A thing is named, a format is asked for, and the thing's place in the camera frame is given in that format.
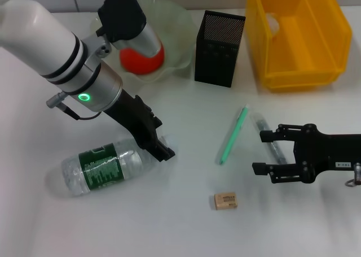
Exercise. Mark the black mesh pen holder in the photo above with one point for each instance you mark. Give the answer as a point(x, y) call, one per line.
point(214, 62)

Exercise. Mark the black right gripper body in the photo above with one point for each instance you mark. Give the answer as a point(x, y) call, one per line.
point(332, 151)

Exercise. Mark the red-orange toy orange fruit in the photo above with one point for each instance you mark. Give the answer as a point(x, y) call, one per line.
point(138, 65)

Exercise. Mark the clear water bottle green label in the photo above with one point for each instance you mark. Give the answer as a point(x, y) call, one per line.
point(98, 166)

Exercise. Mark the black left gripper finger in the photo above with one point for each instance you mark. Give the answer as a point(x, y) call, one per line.
point(162, 152)

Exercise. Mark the grey glitter marker pen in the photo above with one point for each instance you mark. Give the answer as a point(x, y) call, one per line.
point(260, 124)

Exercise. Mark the beige rectangular eraser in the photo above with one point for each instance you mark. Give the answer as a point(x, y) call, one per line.
point(225, 201)

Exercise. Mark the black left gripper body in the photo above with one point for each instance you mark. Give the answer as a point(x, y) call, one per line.
point(135, 118)

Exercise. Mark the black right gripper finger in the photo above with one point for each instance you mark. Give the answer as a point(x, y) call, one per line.
point(259, 168)
point(268, 136)

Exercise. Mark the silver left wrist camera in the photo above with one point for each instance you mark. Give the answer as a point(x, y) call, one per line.
point(124, 14)

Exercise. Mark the green and white pen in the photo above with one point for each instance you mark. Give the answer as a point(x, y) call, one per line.
point(234, 135)

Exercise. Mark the yellow plastic storage bin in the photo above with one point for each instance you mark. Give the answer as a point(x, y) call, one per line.
point(299, 56)

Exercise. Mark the translucent wavy glass fruit plate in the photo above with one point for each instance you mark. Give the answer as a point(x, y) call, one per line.
point(175, 22)

